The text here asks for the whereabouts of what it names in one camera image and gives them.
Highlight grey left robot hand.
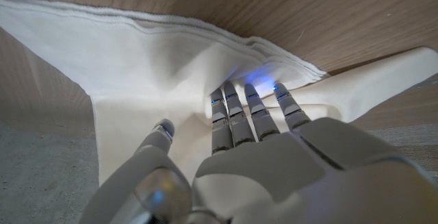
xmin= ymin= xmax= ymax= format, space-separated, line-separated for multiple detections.
xmin=77 ymin=82 xmax=438 ymax=224

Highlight cream cheesecloth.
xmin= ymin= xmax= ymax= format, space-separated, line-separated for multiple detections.
xmin=0 ymin=0 xmax=438 ymax=187

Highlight tan striped backdrop cloth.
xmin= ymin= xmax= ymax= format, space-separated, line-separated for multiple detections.
xmin=365 ymin=123 xmax=438 ymax=180

